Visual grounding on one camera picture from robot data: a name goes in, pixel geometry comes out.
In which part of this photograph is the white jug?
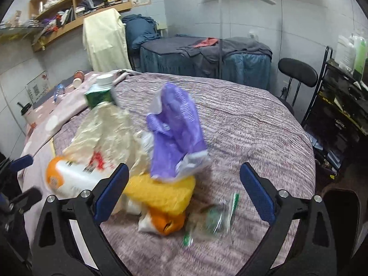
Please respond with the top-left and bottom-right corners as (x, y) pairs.
(336, 35), (357, 70)

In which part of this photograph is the grey blanket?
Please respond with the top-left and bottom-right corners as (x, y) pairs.
(176, 36), (273, 64)

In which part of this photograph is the pile of folded clothes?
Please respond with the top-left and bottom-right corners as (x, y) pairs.
(75, 0), (130, 16)

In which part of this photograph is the black hanging cable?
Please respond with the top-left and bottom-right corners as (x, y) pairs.
(278, 0), (284, 54)

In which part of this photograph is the black chair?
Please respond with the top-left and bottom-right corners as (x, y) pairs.
(277, 58), (319, 113)

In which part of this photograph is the clear sign stand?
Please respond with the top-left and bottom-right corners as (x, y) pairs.
(26, 71), (51, 104)

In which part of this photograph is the blue massage bed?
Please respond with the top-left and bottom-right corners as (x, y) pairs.
(140, 34), (273, 90)

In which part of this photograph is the red cloth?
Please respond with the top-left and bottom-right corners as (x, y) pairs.
(192, 37), (219, 48)

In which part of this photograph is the orange fruit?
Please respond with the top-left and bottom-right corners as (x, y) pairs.
(149, 207), (187, 236)

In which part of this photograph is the wooden wall shelf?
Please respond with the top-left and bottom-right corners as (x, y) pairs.
(29, 0), (133, 53)

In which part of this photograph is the yellow plastic bag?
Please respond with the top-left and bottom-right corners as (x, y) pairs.
(124, 174), (196, 216)

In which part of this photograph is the white bottle orange cap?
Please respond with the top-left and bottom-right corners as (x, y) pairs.
(45, 156), (127, 213)

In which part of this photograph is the clear blue water bottle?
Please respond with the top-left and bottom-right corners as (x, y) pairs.
(53, 83), (65, 104)

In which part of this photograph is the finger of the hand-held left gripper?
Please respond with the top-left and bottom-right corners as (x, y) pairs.
(7, 154), (34, 172)
(8, 187), (43, 212)

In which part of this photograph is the blue cloth pile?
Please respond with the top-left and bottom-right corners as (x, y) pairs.
(122, 14), (162, 56)

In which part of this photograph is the drink cup with straw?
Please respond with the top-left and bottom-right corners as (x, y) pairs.
(17, 101), (38, 129)

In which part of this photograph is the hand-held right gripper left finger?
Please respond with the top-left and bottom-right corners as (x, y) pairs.
(31, 163), (133, 276)

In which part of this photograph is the green bottle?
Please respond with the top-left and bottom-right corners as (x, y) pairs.
(354, 35), (368, 74)

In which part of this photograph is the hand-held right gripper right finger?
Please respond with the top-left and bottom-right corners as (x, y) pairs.
(239, 162), (337, 276)

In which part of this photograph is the white plastic bag red print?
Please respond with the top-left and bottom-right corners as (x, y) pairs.
(62, 102), (150, 176)

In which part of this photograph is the white floor lamp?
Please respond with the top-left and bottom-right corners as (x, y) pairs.
(218, 0), (277, 79)

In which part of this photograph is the cream cloth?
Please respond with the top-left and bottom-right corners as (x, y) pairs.
(83, 8), (133, 73)

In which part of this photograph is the purple striped blanket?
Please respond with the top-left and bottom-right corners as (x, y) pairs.
(53, 72), (317, 276)

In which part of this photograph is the green carton white cap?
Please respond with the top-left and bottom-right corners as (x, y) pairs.
(84, 74), (116, 110)

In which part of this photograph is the black cart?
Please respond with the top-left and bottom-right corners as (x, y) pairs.
(300, 46), (368, 176)

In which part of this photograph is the clear wrapper green print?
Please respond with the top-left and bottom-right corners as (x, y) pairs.
(183, 193), (240, 248)

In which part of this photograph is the purple plastic bag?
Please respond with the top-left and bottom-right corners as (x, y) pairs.
(146, 82), (212, 182)

